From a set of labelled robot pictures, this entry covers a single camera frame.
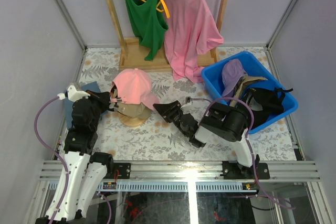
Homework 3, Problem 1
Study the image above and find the folded blue cloth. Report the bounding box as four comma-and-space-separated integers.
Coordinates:
64, 81, 100, 129

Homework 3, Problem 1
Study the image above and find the green tank top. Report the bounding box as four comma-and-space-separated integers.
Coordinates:
125, 0, 169, 61

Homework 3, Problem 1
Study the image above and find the wooden clothes rack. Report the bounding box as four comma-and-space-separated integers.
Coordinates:
106, 0, 228, 72

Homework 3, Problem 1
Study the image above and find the pink t-shirt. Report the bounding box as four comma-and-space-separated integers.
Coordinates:
164, 0, 224, 83

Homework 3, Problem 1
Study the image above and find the black sport cap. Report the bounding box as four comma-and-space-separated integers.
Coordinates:
241, 88, 293, 130

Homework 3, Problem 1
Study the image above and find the beige sport cap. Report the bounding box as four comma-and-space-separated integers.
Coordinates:
233, 74, 267, 99

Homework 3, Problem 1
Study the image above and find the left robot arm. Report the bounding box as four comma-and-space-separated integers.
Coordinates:
35, 87, 115, 223

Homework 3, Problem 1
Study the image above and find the blue plastic bin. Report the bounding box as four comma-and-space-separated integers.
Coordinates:
202, 51, 298, 134

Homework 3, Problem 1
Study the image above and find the beige corduroy cap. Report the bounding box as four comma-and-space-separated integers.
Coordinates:
111, 102, 152, 119

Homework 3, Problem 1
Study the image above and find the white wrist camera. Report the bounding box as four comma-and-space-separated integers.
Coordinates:
181, 97, 193, 109
57, 83, 90, 102

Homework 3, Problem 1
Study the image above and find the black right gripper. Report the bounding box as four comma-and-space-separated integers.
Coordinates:
153, 101, 190, 137

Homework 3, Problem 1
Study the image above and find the wooden hat stand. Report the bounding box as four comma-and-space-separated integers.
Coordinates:
118, 113, 146, 127

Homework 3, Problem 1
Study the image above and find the purple cap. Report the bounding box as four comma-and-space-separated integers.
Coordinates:
222, 59, 247, 97

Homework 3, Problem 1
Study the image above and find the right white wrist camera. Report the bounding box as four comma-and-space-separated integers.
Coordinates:
181, 97, 193, 109

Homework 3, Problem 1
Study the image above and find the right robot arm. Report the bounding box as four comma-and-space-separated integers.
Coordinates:
153, 98, 259, 179

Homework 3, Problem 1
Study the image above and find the pink cap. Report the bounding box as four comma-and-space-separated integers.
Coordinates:
110, 69, 160, 111

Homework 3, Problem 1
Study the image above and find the aluminium mounting rail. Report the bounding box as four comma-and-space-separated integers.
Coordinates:
39, 159, 322, 192

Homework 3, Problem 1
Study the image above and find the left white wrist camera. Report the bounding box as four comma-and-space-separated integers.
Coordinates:
57, 83, 90, 102

